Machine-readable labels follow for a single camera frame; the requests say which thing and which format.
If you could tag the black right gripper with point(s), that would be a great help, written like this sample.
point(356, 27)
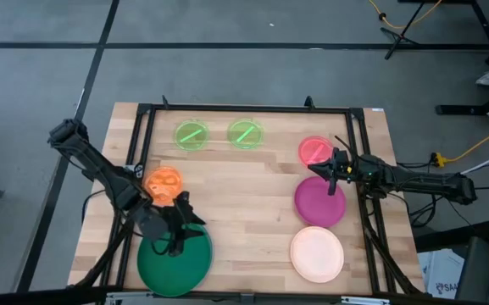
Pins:
point(339, 169)

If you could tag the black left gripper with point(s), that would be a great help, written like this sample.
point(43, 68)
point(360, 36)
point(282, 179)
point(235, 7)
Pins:
point(178, 229)

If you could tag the small red translucent plate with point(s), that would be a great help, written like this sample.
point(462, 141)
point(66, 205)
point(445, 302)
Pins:
point(314, 149)

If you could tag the magenta plastic plate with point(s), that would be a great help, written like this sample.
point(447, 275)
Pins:
point(318, 207)

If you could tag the small orange translucent plate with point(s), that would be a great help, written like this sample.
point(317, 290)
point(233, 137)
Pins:
point(162, 183)

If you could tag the large dark green plate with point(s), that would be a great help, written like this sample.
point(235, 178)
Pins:
point(176, 271)

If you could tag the small green translucent plate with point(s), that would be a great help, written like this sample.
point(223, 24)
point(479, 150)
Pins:
point(191, 135)
point(245, 134)

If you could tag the pale pink plastic plate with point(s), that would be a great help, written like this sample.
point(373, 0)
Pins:
point(317, 254)

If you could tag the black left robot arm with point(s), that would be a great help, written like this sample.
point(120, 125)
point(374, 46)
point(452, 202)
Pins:
point(100, 167)

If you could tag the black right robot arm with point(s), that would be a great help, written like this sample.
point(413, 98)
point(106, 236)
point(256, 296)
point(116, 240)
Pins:
point(418, 182)

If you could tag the small white table sticker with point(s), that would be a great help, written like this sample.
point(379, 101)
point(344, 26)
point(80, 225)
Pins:
point(377, 109)

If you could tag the black floor base bar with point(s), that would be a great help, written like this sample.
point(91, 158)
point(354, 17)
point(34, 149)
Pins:
point(464, 109)

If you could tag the black tripod stand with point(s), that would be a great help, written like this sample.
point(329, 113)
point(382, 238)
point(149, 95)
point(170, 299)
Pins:
point(401, 36)

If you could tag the white printed paper box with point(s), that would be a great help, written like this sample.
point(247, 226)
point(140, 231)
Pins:
point(441, 271)

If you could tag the black horizontal rig bar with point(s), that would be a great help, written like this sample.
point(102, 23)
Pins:
point(36, 296)

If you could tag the dark grey computer case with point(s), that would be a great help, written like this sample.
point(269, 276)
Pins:
point(479, 271)

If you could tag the black metal table frame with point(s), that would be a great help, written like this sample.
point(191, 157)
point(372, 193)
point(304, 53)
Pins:
point(248, 108)

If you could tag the silver metal bracket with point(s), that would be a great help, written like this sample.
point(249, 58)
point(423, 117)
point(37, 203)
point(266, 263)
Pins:
point(125, 297)
point(365, 301)

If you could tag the black desk frame leg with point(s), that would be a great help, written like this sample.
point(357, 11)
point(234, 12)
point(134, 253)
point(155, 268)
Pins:
point(485, 23)

